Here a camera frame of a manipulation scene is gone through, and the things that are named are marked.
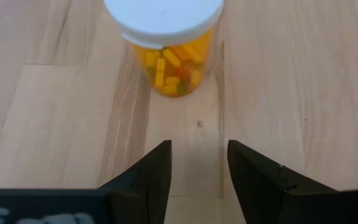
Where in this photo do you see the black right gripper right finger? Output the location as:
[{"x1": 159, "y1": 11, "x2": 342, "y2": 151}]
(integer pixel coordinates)
[{"x1": 228, "y1": 139, "x2": 358, "y2": 224}]

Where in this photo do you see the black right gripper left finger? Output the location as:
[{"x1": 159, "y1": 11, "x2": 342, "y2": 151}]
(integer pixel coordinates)
[{"x1": 0, "y1": 140, "x2": 172, "y2": 224}]

